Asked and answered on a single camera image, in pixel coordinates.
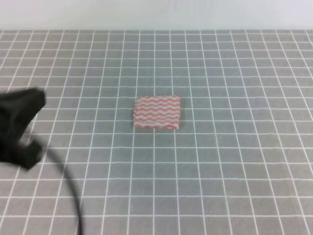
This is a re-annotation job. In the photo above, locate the pink white wavy towel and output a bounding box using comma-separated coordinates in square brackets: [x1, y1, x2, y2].
[133, 95, 180, 130]

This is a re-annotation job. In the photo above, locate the grey checked tablecloth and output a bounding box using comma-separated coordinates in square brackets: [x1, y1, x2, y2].
[0, 30, 313, 235]

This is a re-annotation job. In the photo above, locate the black left camera cable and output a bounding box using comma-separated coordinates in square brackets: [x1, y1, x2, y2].
[34, 136, 85, 235]

